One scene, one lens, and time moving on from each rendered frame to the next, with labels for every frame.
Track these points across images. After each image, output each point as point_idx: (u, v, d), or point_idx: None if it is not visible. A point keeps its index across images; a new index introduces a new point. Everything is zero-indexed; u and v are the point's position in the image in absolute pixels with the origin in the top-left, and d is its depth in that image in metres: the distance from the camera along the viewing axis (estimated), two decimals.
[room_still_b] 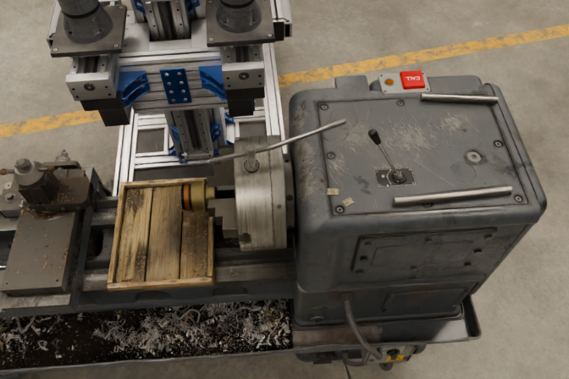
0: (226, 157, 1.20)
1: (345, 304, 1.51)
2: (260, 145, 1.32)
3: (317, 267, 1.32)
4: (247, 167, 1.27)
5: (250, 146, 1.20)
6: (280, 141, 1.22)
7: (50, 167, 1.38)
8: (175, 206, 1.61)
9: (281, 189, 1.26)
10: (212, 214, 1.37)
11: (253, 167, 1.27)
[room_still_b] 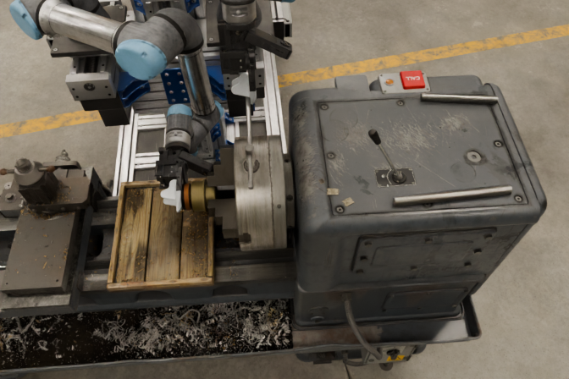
0: (251, 172, 1.18)
1: (345, 304, 1.51)
2: (260, 145, 1.32)
3: (317, 267, 1.32)
4: (253, 168, 1.27)
5: (247, 146, 1.20)
6: (247, 123, 1.24)
7: (50, 167, 1.38)
8: (175, 206, 1.61)
9: (281, 189, 1.26)
10: (212, 214, 1.37)
11: (255, 164, 1.28)
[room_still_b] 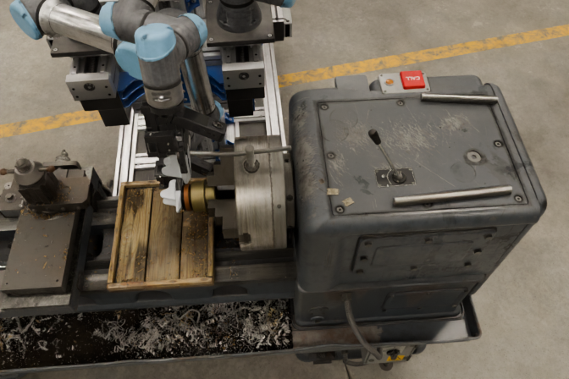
0: (273, 147, 1.22)
1: (345, 304, 1.51)
2: (260, 145, 1.32)
3: (317, 267, 1.32)
4: (256, 163, 1.28)
5: (249, 149, 1.20)
6: (218, 154, 1.20)
7: (50, 167, 1.38)
8: (175, 206, 1.61)
9: (281, 189, 1.26)
10: (212, 214, 1.37)
11: None
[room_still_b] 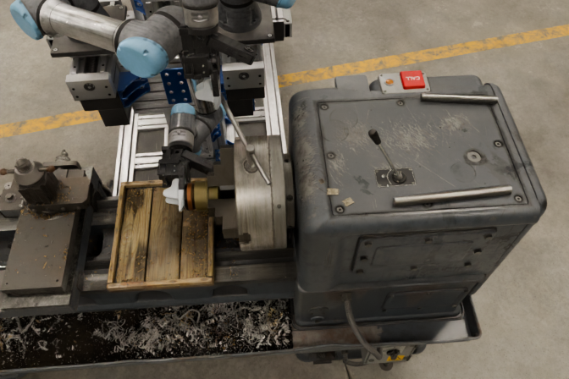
0: (262, 168, 1.19)
1: (345, 304, 1.51)
2: (260, 145, 1.32)
3: (317, 267, 1.32)
4: (255, 167, 1.27)
5: (248, 147, 1.20)
6: (234, 126, 1.24)
7: (50, 167, 1.38)
8: (175, 206, 1.61)
9: (281, 189, 1.26)
10: (212, 214, 1.37)
11: (254, 163, 1.28)
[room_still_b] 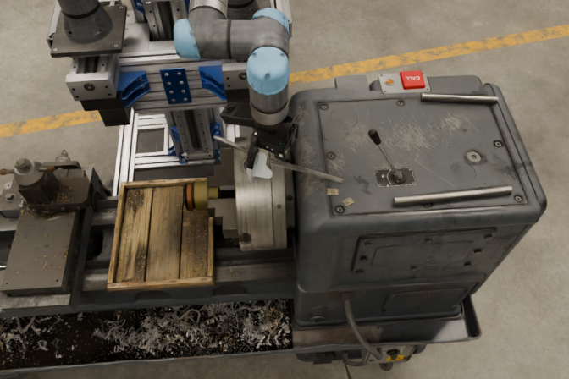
0: (228, 143, 1.22)
1: (345, 304, 1.51)
2: None
3: (317, 267, 1.32)
4: (246, 165, 1.27)
5: None
6: (278, 161, 1.19)
7: (50, 167, 1.38)
8: (175, 206, 1.61)
9: (281, 189, 1.26)
10: (212, 214, 1.37)
11: None
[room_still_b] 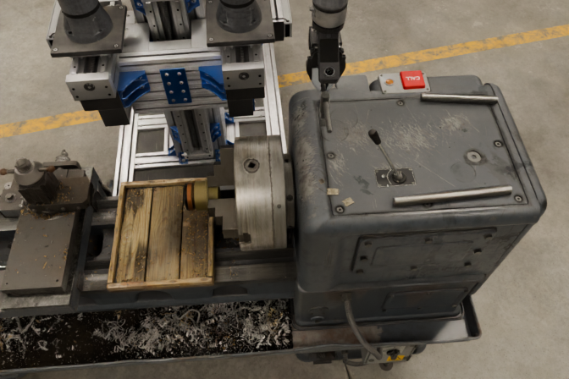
0: (329, 117, 1.21)
1: (345, 304, 1.51)
2: (260, 145, 1.32)
3: (317, 267, 1.32)
4: (246, 165, 1.27)
5: (323, 94, 1.23)
6: None
7: (50, 167, 1.38)
8: (175, 206, 1.61)
9: (281, 189, 1.26)
10: (212, 214, 1.37)
11: (251, 168, 1.27)
